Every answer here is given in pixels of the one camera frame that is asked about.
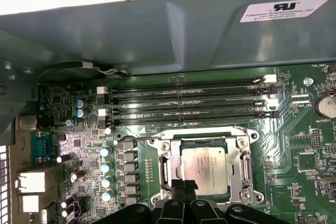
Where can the CPU socket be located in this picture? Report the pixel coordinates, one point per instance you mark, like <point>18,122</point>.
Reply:
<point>155,144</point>

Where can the white label sticker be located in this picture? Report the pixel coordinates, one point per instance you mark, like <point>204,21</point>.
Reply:
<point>283,9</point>

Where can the blue round capacitor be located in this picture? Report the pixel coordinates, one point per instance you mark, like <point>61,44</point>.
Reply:
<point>78,104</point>
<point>80,113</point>

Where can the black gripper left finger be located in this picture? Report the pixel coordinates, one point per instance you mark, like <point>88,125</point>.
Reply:
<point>170,213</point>

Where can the black RAM slot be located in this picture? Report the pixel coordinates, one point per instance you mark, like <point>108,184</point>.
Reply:
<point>183,85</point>
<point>183,96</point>
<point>183,106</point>
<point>183,118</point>

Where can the silver round capacitor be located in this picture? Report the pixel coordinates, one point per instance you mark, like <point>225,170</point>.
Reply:
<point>106,182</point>
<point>107,196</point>
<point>105,151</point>
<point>106,166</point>

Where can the coin battery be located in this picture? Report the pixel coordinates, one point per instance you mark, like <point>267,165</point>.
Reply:
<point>326,106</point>

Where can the green motherboard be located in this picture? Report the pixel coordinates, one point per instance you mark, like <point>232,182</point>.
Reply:
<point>288,155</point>

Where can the silver CPU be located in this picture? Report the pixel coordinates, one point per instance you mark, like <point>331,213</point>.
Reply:
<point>207,161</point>

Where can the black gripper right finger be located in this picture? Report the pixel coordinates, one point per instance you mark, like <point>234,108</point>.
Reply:
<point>202,213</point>

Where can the silver port block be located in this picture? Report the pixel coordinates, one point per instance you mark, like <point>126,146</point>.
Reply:
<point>31,182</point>
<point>34,203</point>

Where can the black PC case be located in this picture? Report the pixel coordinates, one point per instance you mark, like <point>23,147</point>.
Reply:
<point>131,37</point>

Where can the metal socket cover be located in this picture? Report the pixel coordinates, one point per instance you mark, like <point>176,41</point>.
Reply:
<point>236,155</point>

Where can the thin metal locking lever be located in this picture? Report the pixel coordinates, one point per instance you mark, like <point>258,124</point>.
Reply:
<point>136,137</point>

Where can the silver screw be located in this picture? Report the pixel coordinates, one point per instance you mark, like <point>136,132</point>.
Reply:
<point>308,81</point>

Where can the blue port connector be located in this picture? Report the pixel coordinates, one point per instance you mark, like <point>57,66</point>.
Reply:
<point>42,148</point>

